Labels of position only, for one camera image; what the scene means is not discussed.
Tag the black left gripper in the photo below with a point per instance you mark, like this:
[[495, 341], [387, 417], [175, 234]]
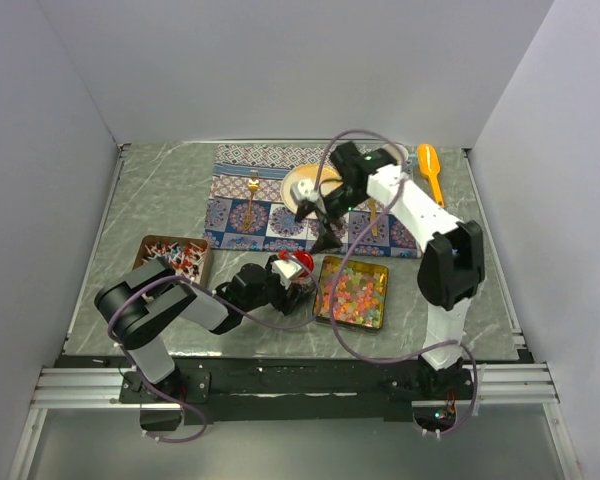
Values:
[[283, 302]]

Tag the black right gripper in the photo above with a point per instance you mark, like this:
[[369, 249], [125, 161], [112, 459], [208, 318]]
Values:
[[326, 240]]

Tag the square tin of translucent candies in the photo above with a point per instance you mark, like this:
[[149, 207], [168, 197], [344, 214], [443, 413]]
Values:
[[359, 299]]

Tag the brown box of candies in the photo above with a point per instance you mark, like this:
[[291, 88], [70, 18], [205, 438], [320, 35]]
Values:
[[189, 257]]

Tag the yellow plastic scoop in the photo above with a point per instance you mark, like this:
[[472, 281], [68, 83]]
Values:
[[429, 168]]

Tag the clear glass jar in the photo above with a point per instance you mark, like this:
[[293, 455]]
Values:
[[305, 286]]

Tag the red jar lid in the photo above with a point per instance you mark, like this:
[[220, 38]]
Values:
[[305, 258]]

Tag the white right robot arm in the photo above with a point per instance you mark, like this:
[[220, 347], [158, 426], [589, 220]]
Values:
[[452, 265]]

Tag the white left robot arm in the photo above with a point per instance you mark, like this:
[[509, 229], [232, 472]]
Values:
[[139, 306]]

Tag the cream and orange plate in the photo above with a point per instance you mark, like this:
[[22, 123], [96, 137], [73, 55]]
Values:
[[329, 180]]

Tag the gold knife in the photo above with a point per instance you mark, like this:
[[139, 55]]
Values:
[[375, 220]]

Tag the patterned placemat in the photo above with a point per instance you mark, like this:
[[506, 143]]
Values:
[[273, 227]]

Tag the gold fork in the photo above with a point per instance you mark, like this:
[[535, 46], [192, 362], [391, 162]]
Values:
[[253, 186]]

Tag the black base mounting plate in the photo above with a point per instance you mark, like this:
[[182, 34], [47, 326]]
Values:
[[161, 417]]

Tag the light blue mug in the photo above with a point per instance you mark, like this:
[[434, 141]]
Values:
[[399, 152]]

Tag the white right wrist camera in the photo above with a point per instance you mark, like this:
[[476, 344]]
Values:
[[304, 189]]

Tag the aluminium frame rail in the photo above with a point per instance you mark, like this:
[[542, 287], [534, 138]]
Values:
[[212, 380]]

